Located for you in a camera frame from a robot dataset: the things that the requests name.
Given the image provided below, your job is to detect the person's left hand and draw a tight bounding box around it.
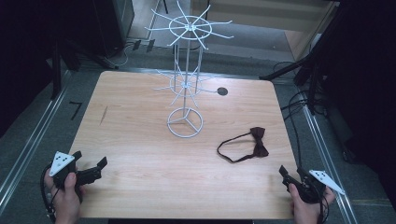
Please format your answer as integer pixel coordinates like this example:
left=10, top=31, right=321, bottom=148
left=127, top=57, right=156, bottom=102
left=43, top=172, right=86, bottom=224

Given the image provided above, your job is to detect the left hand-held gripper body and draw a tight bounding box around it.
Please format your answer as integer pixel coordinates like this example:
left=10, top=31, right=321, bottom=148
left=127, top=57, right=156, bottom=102
left=49, top=150, right=103, bottom=190

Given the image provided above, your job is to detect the white wire display rack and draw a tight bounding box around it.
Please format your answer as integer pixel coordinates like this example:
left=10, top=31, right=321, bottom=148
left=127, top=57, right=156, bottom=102
left=144, top=0, right=235, bottom=139

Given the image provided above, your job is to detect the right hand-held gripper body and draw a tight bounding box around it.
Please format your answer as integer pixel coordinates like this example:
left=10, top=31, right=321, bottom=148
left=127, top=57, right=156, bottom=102
left=281, top=167, right=347, bottom=205

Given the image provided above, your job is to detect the black metal stand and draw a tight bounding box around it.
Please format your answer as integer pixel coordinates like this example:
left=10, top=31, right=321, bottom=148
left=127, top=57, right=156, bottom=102
left=49, top=34, right=120, bottom=101
left=259, top=6, right=347, bottom=116

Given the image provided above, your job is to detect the person's right hand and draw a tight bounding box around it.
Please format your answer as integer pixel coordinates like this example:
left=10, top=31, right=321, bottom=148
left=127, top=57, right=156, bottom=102
left=288, top=182, right=337, bottom=224

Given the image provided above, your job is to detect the white floor cable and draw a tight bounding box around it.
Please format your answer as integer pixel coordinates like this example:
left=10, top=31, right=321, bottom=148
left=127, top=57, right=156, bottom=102
left=104, top=41, right=138, bottom=70

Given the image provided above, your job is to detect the dark cabinet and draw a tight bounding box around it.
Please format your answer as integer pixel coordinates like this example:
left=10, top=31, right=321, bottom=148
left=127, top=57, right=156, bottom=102
left=55, top=0, right=135, bottom=59

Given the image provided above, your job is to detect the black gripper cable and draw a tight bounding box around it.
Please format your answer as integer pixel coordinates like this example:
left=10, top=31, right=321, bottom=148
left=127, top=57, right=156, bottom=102
left=317, top=191, right=331, bottom=224
left=39, top=162, right=62, bottom=224

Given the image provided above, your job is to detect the dark brown bow tie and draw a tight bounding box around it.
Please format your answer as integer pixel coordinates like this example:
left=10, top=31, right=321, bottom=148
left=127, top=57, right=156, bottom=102
left=216, top=126, right=270, bottom=164

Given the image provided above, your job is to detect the black floor cable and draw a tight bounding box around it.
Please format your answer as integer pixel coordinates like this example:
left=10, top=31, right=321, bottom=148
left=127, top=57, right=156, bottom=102
left=272, top=61, right=316, bottom=161

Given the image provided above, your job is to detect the aluminium floor rail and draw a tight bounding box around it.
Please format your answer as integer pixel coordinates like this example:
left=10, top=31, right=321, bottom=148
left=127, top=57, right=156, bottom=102
left=299, top=90, right=360, bottom=224
left=0, top=70, right=73, bottom=207

